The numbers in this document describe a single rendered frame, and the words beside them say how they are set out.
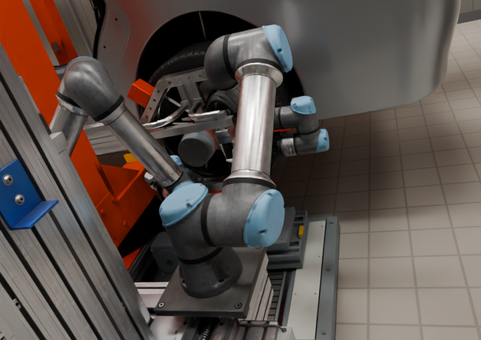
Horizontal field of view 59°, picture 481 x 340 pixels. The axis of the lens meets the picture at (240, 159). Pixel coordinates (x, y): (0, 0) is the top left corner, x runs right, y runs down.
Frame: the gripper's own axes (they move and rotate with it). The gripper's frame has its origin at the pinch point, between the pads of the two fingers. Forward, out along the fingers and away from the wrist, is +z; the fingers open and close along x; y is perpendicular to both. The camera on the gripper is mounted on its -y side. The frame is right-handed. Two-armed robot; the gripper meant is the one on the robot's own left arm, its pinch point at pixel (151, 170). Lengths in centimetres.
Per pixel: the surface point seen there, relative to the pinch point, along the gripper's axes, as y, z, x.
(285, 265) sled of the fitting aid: 71, -9, 41
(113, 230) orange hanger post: 23.1, 14.7, -21.4
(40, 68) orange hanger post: -47, 18, -19
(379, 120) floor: 82, 78, 201
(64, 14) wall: -55, 577, 89
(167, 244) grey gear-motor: 42.6, 15.1, -3.1
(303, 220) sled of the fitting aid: 66, 5, 65
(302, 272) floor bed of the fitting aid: 75, -15, 45
